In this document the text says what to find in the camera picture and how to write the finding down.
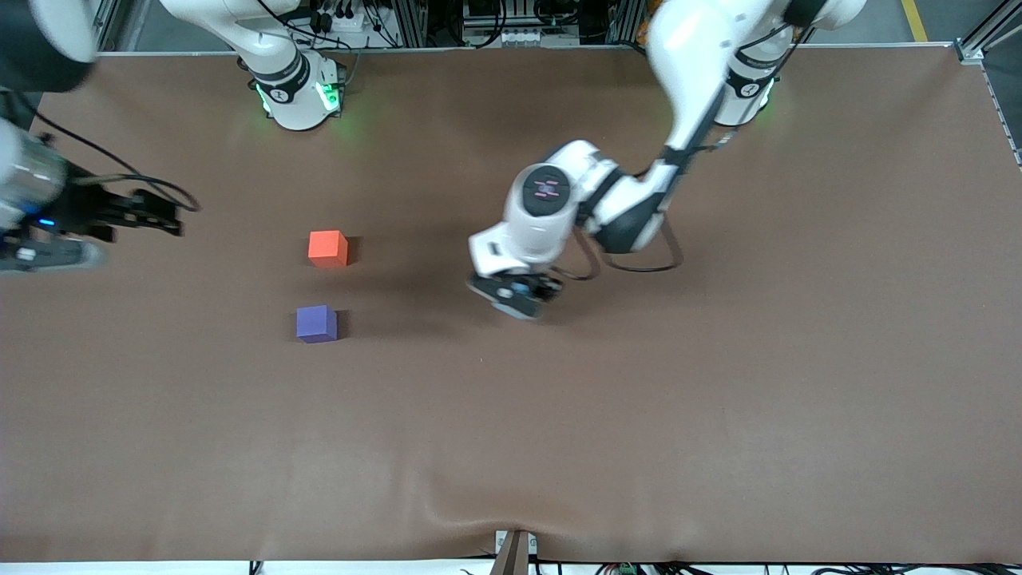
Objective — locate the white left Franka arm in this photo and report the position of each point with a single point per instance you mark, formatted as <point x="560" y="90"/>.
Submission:
<point x="687" y="48"/>

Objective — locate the brown table cover sheet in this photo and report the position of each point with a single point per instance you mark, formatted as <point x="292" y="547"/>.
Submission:
<point x="639" y="399"/>

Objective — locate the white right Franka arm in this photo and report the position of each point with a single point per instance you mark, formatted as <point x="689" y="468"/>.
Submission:
<point x="295" y="96"/>

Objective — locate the purple cube block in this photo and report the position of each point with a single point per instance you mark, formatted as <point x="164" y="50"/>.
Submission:
<point x="315" y="323"/>

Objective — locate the white power strip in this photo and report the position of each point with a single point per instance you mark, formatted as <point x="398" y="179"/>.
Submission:
<point x="347" y="22"/>

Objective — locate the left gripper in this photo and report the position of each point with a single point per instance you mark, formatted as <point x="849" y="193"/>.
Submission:
<point x="545" y="285"/>

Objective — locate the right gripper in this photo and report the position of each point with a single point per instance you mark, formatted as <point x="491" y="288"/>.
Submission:
<point x="86" y="209"/>

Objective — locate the brown post with grey bracket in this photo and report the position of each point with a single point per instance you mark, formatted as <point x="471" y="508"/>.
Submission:
<point x="512" y="555"/>

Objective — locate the aluminium frame profile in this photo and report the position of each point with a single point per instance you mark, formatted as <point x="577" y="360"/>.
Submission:
<point x="413" y="22"/>
<point x="990" y="44"/>
<point x="104" y="24"/>
<point x="627" y="20"/>

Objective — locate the white terminal connector row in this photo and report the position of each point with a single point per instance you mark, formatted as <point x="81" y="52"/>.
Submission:
<point x="525" y="37"/>

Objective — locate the orange packaged items pile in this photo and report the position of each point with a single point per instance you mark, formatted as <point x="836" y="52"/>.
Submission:
<point x="643" y="28"/>

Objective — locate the orange cube block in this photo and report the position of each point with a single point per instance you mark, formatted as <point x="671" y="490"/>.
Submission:
<point x="326" y="246"/>

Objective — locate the green plug connector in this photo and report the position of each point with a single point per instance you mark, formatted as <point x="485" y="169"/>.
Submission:
<point x="627" y="569"/>

